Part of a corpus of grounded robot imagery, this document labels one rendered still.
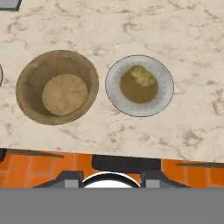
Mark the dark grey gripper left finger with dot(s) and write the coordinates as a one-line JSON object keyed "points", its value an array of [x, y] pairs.
{"points": [[70, 180]]}

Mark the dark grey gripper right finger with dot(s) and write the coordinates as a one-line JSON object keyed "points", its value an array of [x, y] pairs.
{"points": [[153, 180]]}

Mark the brown wooden bowl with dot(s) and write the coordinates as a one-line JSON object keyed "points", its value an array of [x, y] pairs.
{"points": [[59, 87]]}

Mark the yellow-brown potato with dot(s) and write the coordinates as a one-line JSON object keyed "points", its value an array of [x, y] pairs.
{"points": [[143, 76]]}

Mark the white round thing, black rim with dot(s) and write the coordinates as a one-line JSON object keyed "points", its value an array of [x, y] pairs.
{"points": [[110, 182]]}

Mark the grey plate with brown centre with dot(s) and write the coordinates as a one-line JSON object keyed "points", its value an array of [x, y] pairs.
{"points": [[163, 93]]}

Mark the dark grey sink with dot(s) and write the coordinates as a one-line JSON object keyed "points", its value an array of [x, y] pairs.
{"points": [[8, 4]]}

